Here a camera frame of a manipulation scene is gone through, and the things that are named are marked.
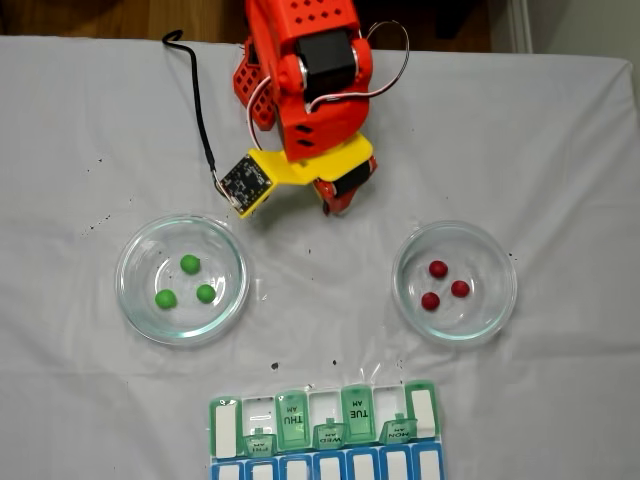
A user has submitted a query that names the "black circuit board camera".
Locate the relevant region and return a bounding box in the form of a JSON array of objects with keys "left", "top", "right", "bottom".
[{"left": 218, "top": 154, "right": 277, "bottom": 220}]

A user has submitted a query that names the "weekly pill organizer box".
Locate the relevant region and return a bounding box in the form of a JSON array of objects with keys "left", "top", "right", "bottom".
[{"left": 207, "top": 378, "right": 446, "bottom": 480}]

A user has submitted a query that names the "white tablecloth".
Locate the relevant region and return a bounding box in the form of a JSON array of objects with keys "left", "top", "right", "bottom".
[{"left": 0, "top": 34, "right": 634, "bottom": 480}]

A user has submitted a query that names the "glass bowl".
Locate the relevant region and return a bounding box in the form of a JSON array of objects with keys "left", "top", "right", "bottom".
[
  {"left": 114, "top": 213, "right": 251, "bottom": 347},
  {"left": 391, "top": 219, "right": 519, "bottom": 347}
]

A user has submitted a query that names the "black camera cable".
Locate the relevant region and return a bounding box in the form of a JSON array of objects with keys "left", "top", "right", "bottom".
[{"left": 162, "top": 29, "right": 220, "bottom": 175}]

